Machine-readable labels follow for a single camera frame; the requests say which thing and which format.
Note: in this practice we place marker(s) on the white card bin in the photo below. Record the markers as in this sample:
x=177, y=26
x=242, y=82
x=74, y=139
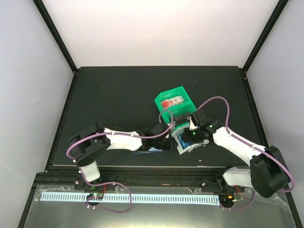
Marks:
x=179, y=131

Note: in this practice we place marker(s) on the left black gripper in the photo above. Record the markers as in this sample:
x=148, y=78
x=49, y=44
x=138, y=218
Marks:
x=171, y=145

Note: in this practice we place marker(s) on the left circuit board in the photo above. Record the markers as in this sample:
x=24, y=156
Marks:
x=95, y=196

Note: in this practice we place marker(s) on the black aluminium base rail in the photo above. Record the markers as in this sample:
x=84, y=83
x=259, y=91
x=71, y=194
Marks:
x=209, y=179

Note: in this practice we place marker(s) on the left black frame post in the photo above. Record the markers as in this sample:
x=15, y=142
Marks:
x=55, y=33

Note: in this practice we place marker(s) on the green card bin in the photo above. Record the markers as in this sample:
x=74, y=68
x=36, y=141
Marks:
x=186, y=107

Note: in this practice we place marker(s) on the blue credit cards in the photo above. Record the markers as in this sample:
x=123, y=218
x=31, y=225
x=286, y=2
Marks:
x=183, y=143

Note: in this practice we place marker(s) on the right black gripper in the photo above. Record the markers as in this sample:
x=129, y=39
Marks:
x=187, y=138

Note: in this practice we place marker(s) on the right black frame post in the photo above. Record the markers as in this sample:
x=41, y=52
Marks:
x=275, y=15

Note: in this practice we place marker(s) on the white slotted cable duct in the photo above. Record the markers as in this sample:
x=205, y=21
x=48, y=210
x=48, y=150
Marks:
x=133, y=198

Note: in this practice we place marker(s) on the black frame post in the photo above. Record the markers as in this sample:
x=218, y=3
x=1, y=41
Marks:
x=275, y=15
x=55, y=33

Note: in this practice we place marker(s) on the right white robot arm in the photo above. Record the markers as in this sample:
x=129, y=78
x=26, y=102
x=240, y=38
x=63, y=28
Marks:
x=247, y=154

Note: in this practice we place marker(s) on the circuit board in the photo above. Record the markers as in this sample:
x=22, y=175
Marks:
x=95, y=196
x=230, y=198

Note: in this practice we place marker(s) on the blue card holder wallet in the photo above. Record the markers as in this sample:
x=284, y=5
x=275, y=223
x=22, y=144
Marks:
x=150, y=151

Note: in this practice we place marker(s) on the right circuit board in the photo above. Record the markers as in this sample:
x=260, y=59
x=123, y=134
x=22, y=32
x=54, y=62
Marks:
x=230, y=198

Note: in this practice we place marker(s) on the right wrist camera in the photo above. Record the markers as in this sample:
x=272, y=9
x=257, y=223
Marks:
x=192, y=125

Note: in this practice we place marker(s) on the red white credit cards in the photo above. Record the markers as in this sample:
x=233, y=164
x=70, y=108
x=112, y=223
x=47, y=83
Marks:
x=172, y=102

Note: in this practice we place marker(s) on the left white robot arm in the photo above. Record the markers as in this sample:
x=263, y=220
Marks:
x=85, y=148

